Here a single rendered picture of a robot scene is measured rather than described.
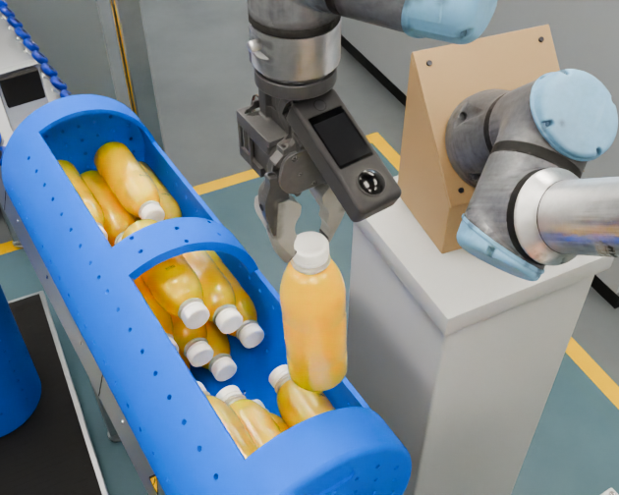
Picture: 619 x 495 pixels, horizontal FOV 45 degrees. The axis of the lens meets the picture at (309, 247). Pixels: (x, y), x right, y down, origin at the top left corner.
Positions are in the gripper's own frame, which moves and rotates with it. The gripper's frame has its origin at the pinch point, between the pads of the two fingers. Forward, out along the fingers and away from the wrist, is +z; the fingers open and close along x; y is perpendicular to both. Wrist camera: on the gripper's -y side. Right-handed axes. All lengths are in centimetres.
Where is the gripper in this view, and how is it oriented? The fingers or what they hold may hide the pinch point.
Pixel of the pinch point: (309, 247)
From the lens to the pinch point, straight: 76.5
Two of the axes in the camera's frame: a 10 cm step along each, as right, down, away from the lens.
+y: -5.3, -5.9, 6.1
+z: 0.0, 7.2, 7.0
